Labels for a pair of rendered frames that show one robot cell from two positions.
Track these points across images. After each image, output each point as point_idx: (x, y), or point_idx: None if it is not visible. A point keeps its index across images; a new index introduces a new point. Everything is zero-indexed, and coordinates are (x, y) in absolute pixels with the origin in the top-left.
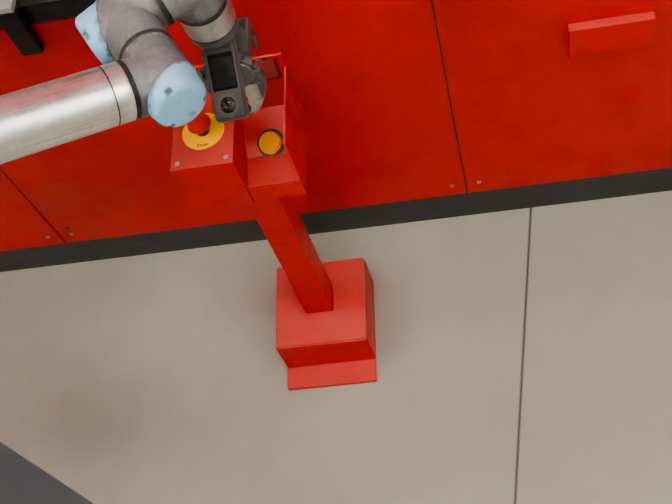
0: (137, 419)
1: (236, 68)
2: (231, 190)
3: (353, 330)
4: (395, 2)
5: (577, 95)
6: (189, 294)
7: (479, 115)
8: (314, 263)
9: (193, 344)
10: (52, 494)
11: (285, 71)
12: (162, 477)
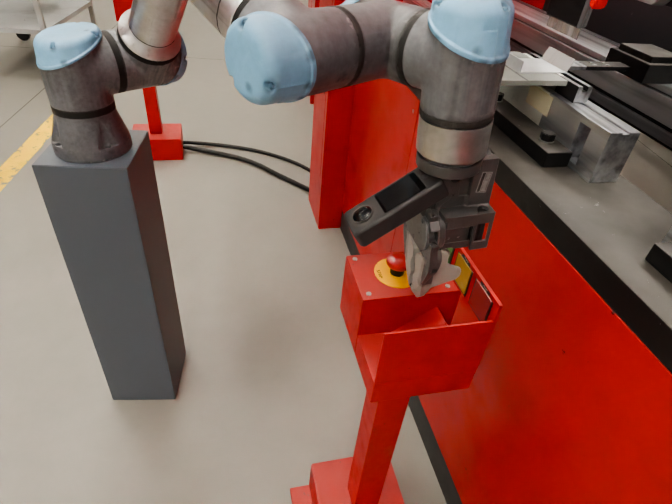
0: (262, 380)
1: (406, 201)
2: (353, 323)
3: None
4: (663, 450)
5: None
6: (364, 395)
7: None
8: (370, 470)
9: (323, 406)
10: (142, 302)
11: (485, 322)
12: (217, 405)
